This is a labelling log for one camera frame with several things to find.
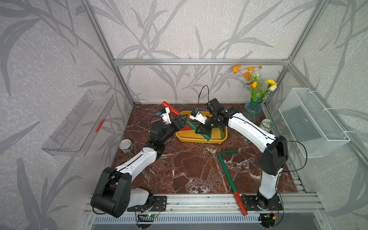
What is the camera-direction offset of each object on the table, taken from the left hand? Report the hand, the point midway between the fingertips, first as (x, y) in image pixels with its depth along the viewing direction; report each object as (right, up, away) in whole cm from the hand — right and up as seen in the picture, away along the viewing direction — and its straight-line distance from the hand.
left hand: (186, 117), depth 77 cm
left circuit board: (-20, -51, -5) cm, 55 cm away
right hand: (+6, -7, +5) cm, 10 cm away
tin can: (-39, -18, +14) cm, 45 cm away
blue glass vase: (+46, +5, +24) cm, 53 cm away
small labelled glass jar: (+54, -5, +19) cm, 58 cm away
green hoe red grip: (+2, -5, +1) cm, 5 cm away
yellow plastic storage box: (+22, -13, +24) cm, 35 cm away
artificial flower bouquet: (+47, +17, +17) cm, 53 cm away
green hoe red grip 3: (+27, -43, -5) cm, 51 cm away
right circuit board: (+42, -52, -5) cm, 67 cm away
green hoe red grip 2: (-5, +3, +1) cm, 6 cm away
